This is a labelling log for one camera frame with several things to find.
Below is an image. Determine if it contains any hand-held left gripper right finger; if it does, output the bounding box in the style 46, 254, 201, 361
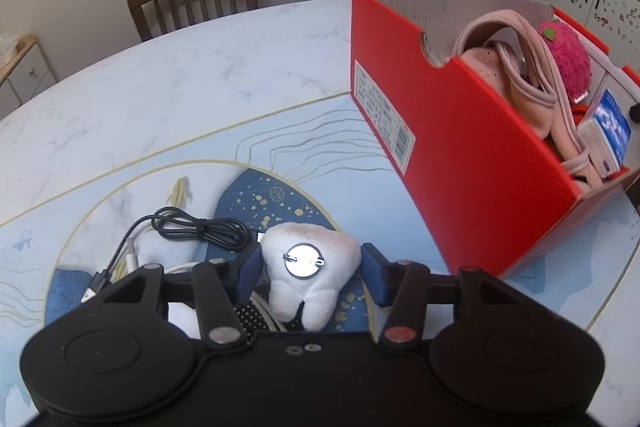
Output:
361, 243, 543, 350

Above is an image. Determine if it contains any white tooth plush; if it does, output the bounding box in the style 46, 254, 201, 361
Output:
260, 223, 362, 332

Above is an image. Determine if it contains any black cable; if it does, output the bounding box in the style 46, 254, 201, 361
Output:
82, 206, 266, 303

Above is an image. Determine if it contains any black dotted item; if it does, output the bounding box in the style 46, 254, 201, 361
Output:
232, 299, 273, 333

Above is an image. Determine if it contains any wooden sideboard with white drawers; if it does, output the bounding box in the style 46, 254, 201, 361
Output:
0, 34, 58, 120

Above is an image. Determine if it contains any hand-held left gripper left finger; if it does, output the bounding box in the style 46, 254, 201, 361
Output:
85, 244, 264, 350

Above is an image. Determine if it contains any white cable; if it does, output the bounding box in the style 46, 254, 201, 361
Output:
107, 227, 288, 333

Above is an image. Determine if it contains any pink fleece cloth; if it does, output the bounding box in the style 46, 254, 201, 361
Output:
452, 9, 608, 188

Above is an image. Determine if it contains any red cardboard shoe box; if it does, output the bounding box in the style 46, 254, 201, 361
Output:
350, 0, 640, 280

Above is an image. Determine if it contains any blue tissue pack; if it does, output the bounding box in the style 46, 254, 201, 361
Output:
577, 88, 632, 175

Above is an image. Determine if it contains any pink dragon fruit plush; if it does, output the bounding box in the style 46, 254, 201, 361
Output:
537, 18, 593, 104

